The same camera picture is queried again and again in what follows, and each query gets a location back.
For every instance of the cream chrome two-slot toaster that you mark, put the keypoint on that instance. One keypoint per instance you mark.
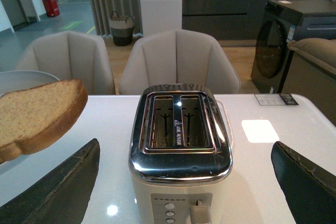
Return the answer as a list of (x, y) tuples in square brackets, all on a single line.
[(179, 155)]

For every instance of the beige chair on left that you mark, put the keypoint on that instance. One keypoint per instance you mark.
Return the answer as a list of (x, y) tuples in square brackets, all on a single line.
[(71, 55)]

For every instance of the woven laundry basket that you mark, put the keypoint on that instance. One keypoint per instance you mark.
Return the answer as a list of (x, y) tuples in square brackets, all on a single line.
[(121, 28)]

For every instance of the light blue plate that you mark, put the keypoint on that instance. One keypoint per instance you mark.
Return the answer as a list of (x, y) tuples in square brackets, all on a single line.
[(24, 79)]

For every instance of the beige chair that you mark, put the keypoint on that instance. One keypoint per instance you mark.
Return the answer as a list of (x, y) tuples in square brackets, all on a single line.
[(71, 55), (178, 56)]

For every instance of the white refrigerator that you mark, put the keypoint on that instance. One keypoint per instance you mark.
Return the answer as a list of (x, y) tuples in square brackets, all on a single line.
[(160, 15)]

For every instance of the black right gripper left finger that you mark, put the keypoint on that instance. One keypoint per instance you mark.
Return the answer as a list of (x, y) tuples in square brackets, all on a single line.
[(61, 196)]

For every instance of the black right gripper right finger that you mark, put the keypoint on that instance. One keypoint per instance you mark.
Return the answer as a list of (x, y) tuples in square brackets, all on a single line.
[(309, 189)]

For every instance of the brown bread slice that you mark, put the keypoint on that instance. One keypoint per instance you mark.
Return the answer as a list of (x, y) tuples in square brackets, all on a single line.
[(35, 118)]

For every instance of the beige chair in middle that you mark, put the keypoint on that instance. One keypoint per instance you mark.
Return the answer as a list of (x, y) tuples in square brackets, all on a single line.
[(178, 56)]

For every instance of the black white info label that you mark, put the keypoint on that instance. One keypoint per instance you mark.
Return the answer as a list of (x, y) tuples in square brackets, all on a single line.
[(276, 99)]

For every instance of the dark grey washing machine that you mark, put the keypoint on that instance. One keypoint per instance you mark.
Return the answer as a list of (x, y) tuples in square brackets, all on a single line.
[(283, 22)]

